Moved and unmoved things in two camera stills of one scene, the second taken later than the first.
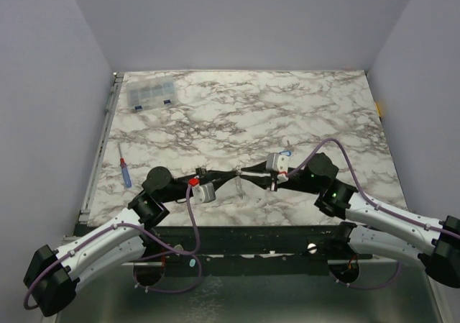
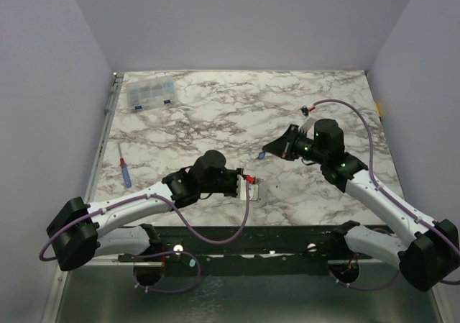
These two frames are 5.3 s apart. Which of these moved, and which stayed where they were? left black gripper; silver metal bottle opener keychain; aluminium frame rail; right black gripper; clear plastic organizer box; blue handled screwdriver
Moved: right black gripper; silver metal bottle opener keychain; left black gripper
Stayed: blue handled screwdriver; aluminium frame rail; clear plastic organizer box
